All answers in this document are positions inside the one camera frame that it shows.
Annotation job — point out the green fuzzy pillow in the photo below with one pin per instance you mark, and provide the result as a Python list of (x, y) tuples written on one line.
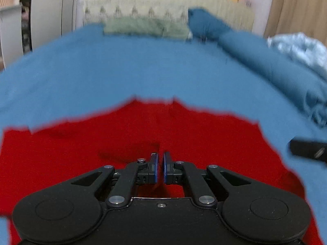
[(145, 26)]

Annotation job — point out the cream patterned headboard cover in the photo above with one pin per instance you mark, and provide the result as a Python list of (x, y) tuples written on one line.
[(163, 2)]

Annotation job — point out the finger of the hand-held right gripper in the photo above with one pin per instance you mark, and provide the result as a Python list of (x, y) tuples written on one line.
[(307, 150)]

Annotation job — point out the white wardrobe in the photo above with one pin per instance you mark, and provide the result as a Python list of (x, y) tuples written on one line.
[(49, 10)]

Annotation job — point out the blue bed sheet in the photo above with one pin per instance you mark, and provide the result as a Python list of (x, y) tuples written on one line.
[(107, 69)]

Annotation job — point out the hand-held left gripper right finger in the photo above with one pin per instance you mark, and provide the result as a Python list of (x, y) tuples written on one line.
[(166, 167)]

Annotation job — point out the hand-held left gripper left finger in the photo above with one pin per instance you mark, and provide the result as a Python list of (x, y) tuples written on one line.
[(154, 167)]

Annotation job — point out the blue pillow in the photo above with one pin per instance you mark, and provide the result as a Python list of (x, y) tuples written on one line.
[(208, 23)]

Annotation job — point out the red garment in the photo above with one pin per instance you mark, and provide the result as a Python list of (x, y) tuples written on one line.
[(209, 143)]

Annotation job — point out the beige curtain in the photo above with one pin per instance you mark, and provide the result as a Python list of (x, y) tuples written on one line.
[(297, 7)]

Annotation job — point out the light blue crumpled blanket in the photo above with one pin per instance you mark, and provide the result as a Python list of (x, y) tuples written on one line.
[(300, 48)]

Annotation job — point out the dark blue rolled blanket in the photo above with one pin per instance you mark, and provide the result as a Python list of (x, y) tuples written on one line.
[(270, 66)]

